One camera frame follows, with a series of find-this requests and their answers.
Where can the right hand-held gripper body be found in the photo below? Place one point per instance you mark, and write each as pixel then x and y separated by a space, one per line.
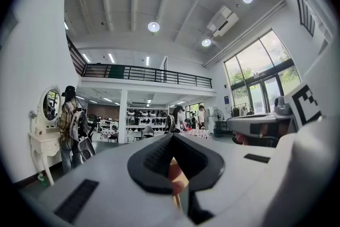
pixel 244 122

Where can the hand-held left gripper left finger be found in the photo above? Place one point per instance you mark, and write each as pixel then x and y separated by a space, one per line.
pixel 148 167

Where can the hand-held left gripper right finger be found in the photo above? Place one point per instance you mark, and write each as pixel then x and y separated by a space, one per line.
pixel 202 167

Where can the person's right hand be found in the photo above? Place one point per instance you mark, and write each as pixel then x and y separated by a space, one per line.
pixel 240 139

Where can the person's left hand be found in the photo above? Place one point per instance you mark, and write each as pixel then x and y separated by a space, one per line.
pixel 176 178

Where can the clothes rack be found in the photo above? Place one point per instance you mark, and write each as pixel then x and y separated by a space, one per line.
pixel 240 110

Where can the black standing fan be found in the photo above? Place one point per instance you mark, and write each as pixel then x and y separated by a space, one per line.
pixel 217 117

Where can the table with checkered cloth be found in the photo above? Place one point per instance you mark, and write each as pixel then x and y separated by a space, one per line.
pixel 197 133

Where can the white shelf of helmets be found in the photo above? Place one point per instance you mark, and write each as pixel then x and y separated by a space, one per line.
pixel 148 119

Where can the large black-framed window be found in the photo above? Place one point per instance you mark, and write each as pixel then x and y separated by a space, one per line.
pixel 255 61

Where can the grey mesh chair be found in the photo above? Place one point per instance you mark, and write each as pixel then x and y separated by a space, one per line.
pixel 87 150

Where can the black mezzanine railing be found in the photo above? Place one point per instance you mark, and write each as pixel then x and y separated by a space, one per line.
pixel 148 74

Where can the dark green banner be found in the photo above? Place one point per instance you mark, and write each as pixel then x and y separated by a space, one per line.
pixel 117 71

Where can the white ceiling air conditioner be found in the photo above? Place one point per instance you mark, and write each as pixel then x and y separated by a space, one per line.
pixel 223 21

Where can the white tube light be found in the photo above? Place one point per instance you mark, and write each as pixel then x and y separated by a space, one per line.
pixel 66 25
pixel 111 58
pixel 86 58
pixel 147 61

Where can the green bottle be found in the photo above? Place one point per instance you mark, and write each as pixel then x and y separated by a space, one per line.
pixel 41 178

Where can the white dressing table with mirror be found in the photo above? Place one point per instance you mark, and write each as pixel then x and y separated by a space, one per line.
pixel 42 141

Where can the blue wall poster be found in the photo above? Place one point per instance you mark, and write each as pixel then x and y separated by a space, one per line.
pixel 226 100

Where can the right hand-held gripper camera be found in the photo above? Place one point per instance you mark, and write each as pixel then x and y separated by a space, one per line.
pixel 282 107

